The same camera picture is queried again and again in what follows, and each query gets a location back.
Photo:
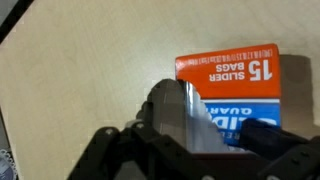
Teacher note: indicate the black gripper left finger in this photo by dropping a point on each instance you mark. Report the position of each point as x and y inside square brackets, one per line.
[153, 142]

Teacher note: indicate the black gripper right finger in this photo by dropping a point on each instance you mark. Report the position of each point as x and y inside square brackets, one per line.
[291, 157]

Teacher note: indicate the orange blue ziplock bag box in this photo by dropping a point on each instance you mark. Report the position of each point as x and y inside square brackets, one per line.
[235, 85]

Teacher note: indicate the clear ziplock bag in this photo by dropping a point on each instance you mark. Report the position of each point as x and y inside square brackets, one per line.
[202, 135]

